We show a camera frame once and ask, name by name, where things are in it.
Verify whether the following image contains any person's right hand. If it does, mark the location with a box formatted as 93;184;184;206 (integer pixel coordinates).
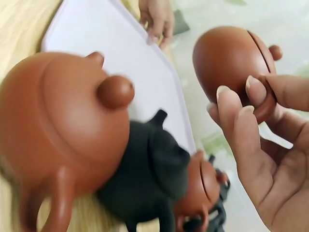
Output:
207;74;309;232

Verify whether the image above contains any person's left hand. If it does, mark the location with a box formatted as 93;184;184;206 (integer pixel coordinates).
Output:
139;0;175;50

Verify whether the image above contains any white rectangular tray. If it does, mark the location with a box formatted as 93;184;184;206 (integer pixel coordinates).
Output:
41;0;197;155

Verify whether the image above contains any grey green cloth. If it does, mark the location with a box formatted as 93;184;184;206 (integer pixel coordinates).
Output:
172;9;191;37

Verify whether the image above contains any black clay teapot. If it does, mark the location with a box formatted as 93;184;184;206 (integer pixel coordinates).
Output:
96;109;192;232
206;154;232;232

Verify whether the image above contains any large brown clay teapot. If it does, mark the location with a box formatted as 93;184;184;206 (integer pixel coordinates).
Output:
0;51;136;232

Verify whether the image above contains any small brown clay teapot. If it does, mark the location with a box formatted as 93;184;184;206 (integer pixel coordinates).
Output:
173;151;227;232

